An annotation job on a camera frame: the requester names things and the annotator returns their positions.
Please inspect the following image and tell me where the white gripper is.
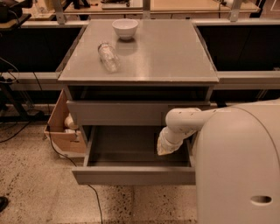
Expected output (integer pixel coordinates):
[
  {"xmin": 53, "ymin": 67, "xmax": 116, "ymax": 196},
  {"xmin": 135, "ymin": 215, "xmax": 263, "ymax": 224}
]
[{"xmin": 157, "ymin": 127, "xmax": 183, "ymax": 156}]

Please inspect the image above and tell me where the grey drawer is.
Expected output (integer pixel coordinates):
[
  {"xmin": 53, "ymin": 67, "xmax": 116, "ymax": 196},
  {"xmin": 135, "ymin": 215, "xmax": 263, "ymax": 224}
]
[
  {"xmin": 73, "ymin": 126, "xmax": 195, "ymax": 186},
  {"xmin": 66, "ymin": 101, "xmax": 209, "ymax": 126}
]

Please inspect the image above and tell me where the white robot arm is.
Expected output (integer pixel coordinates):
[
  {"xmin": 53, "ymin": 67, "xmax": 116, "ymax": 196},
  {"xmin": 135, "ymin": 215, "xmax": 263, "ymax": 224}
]
[{"xmin": 157, "ymin": 99, "xmax": 280, "ymax": 224}]

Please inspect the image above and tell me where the grey top drawer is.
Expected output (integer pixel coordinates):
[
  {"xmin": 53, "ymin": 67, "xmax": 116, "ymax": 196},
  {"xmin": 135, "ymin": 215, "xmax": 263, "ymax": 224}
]
[{"xmin": 66, "ymin": 101, "xmax": 209, "ymax": 126}]

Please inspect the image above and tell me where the grey drawer cabinet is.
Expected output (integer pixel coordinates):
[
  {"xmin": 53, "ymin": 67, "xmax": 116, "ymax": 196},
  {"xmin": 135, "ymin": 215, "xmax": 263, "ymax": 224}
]
[{"xmin": 57, "ymin": 18, "xmax": 220, "ymax": 130}]

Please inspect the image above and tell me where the white cup in box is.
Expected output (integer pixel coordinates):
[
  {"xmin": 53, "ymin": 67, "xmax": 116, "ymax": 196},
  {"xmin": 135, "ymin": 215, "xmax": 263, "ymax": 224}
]
[{"xmin": 64, "ymin": 115, "xmax": 78, "ymax": 130}]

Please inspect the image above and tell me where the cardboard box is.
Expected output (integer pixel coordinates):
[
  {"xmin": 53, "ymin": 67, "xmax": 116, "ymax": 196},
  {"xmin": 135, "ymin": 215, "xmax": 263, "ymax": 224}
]
[{"xmin": 44, "ymin": 90, "xmax": 87, "ymax": 158}]

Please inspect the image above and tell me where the clear plastic bottle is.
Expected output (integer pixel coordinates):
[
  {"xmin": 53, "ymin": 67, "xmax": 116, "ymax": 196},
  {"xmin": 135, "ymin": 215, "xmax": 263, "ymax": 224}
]
[{"xmin": 98, "ymin": 42, "xmax": 120, "ymax": 73}]

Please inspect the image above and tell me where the white ceramic bowl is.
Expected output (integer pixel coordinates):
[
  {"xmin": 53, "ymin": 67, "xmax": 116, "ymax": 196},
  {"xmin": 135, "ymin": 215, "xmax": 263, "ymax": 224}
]
[{"xmin": 112, "ymin": 18, "xmax": 138, "ymax": 39}]

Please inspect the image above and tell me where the black shoe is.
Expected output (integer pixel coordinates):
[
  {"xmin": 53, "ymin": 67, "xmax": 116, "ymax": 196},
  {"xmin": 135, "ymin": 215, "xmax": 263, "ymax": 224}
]
[{"xmin": 0, "ymin": 196, "xmax": 9, "ymax": 213}]

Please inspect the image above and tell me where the background wooden workbench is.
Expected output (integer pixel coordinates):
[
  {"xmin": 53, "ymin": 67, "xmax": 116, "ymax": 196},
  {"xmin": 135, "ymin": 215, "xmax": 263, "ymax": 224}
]
[{"xmin": 23, "ymin": 0, "xmax": 260, "ymax": 20}]

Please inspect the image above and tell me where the black floor cable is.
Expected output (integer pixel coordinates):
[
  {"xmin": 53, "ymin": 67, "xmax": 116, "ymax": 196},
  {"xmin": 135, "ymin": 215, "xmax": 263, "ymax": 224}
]
[{"xmin": 46, "ymin": 124, "xmax": 104, "ymax": 224}]

